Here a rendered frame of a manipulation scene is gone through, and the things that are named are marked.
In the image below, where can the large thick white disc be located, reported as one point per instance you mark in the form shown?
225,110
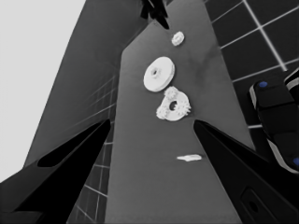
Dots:
163,77

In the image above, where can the small white T-shaped piece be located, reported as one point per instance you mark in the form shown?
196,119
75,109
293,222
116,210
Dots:
190,157

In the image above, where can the white round carrier with pins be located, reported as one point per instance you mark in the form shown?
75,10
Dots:
174,117

